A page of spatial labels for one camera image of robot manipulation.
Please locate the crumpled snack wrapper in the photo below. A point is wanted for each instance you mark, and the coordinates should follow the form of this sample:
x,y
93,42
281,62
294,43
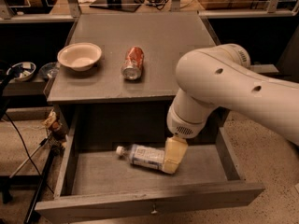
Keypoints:
x,y
56,128

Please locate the black tripod stand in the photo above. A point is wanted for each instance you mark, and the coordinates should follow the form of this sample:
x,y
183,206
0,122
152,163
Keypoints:
x,y
36,182

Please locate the grey open drawer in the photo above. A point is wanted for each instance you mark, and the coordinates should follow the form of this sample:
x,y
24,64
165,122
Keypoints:
x,y
93,184

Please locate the grey cabinet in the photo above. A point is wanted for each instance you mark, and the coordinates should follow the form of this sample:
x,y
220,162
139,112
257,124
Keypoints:
x,y
164,37

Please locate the white bowl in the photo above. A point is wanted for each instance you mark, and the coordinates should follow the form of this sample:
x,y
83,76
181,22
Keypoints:
x,y
79,56

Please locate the red soda can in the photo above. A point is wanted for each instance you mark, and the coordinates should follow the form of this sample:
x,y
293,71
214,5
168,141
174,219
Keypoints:
x,y
133,64

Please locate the small patterned bowl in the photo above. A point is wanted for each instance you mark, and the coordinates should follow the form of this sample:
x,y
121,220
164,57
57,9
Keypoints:
x,y
22,71

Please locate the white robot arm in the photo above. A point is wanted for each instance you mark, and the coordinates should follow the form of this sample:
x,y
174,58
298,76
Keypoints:
x,y
220,77

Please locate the blue plastic water bottle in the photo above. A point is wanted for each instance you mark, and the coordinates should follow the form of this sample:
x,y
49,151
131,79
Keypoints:
x,y
143,156

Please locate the black monitor stand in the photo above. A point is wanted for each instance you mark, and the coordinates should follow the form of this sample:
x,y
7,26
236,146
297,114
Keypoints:
x,y
117,5

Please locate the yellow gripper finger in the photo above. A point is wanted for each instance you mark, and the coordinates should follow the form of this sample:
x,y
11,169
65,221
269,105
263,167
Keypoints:
x,y
174,151

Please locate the dark blue small bowl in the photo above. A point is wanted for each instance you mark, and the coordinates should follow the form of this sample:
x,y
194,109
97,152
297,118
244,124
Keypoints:
x,y
48,71

